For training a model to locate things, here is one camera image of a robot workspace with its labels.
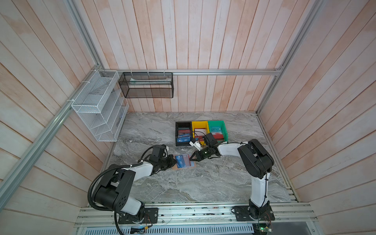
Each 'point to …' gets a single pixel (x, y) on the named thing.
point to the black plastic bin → (184, 127)
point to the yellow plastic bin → (200, 125)
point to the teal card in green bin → (218, 129)
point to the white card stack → (203, 130)
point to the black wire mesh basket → (147, 84)
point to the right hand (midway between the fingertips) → (190, 159)
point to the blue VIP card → (180, 161)
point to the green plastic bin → (220, 123)
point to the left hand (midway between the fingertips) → (177, 163)
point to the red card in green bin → (218, 136)
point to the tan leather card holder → (189, 163)
